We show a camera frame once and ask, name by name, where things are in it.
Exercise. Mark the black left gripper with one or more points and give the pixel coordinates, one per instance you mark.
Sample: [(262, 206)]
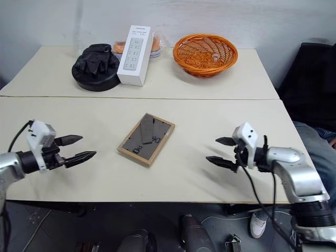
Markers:
[(52, 157)]

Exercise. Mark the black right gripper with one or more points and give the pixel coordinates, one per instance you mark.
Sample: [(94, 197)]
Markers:
[(240, 157)]

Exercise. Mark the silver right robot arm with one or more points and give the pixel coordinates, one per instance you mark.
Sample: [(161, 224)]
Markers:
[(288, 157)]

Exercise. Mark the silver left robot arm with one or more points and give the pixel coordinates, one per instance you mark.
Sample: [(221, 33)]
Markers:
[(9, 162)]

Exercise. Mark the person's bare hand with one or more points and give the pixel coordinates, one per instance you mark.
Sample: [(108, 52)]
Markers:
[(333, 144)]

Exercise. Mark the white sneaker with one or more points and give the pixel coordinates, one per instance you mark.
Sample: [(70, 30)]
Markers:
[(258, 225)]

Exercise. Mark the dark brown rounded shape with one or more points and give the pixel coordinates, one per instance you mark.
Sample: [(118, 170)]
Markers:
[(195, 233)]

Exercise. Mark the orange woven basket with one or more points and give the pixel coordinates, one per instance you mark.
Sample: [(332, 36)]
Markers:
[(204, 65)]

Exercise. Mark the person's leg in jeans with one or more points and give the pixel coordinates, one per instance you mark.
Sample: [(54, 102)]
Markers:
[(315, 157)]

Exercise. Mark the black glove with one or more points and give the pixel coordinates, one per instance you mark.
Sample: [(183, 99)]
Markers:
[(95, 57)]

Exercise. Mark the small clear plastic piece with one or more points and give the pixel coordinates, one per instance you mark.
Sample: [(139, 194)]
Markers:
[(216, 57)]

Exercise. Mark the white power strip box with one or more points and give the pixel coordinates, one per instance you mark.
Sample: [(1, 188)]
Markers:
[(134, 57)]

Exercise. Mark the small orange packet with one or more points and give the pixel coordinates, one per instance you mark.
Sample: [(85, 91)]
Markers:
[(119, 48)]

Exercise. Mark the orange item in clear bag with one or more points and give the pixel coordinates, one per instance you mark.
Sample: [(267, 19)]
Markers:
[(156, 44)]

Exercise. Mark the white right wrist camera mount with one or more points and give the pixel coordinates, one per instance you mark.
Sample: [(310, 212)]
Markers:
[(248, 134)]

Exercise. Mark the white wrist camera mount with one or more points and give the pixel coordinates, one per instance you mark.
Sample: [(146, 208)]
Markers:
[(39, 134), (248, 134)]

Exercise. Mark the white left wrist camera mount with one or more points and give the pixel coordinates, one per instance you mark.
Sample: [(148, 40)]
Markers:
[(39, 134)]

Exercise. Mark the wooden picture frame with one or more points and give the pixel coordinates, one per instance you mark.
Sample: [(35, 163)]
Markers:
[(147, 136)]

